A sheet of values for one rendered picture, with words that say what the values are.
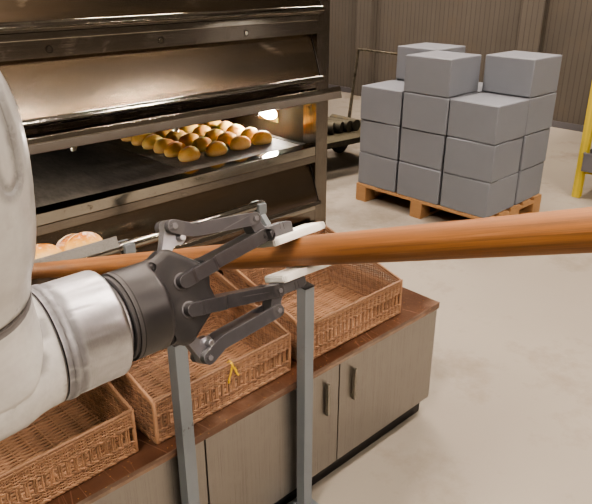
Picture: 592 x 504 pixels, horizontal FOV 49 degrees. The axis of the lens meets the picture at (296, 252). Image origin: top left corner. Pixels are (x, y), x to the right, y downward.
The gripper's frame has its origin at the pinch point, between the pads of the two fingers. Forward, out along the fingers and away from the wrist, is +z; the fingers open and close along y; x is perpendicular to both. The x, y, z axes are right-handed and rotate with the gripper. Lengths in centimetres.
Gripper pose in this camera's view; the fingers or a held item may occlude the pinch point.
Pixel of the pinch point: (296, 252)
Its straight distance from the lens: 64.7
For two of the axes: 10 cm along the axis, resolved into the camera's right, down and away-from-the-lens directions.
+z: 7.3, -2.7, 6.3
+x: 6.4, -0.4, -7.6
